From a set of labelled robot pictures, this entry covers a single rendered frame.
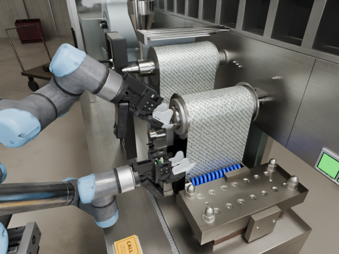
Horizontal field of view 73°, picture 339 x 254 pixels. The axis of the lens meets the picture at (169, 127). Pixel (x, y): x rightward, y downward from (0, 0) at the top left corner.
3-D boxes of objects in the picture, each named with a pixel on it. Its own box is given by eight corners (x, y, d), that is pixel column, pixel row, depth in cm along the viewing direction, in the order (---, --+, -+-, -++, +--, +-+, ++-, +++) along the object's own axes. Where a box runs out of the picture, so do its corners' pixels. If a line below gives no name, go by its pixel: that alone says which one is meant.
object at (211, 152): (184, 181, 80) (187, 138, 70) (240, 164, 88) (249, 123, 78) (185, 182, 80) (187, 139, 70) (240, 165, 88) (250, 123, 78)
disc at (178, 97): (169, 123, 82) (169, 85, 74) (170, 123, 82) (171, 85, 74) (186, 148, 71) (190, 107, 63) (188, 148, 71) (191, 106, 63)
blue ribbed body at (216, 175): (187, 183, 81) (188, 176, 79) (238, 168, 88) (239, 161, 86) (192, 190, 78) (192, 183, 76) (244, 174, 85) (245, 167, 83)
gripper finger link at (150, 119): (165, 126, 65) (140, 112, 60) (162, 130, 65) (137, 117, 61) (160, 118, 69) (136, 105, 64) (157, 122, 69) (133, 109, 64)
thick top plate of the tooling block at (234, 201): (177, 203, 78) (178, 191, 75) (269, 172, 91) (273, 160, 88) (201, 245, 66) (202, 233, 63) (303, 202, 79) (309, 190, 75)
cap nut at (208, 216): (200, 214, 67) (201, 204, 65) (210, 210, 69) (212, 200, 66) (206, 225, 65) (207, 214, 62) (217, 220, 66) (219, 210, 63)
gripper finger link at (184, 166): (200, 157, 72) (173, 164, 69) (199, 171, 75) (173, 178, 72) (195, 151, 74) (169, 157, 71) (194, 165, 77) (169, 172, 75)
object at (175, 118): (175, 106, 67) (178, 131, 69) (181, 105, 68) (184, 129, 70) (166, 105, 74) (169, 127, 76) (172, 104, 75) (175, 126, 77)
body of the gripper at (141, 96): (166, 100, 62) (130, 77, 55) (148, 125, 64) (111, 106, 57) (156, 89, 68) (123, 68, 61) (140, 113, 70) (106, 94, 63)
